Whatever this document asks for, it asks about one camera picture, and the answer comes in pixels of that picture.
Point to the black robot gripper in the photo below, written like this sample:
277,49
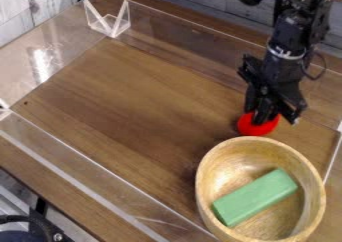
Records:
273,92

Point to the red plush strawberry toy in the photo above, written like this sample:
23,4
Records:
249,129

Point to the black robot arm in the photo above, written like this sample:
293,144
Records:
301,26

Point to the green rectangular block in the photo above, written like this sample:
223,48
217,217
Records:
250,199

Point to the wooden bowl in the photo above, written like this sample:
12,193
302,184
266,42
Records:
233,164

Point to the clear acrylic corner bracket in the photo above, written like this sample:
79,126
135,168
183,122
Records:
109,24

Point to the clear acrylic barrier wall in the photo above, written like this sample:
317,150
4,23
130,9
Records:
119,125

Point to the black metal clamp bracket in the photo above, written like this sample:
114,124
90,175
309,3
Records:
44,229

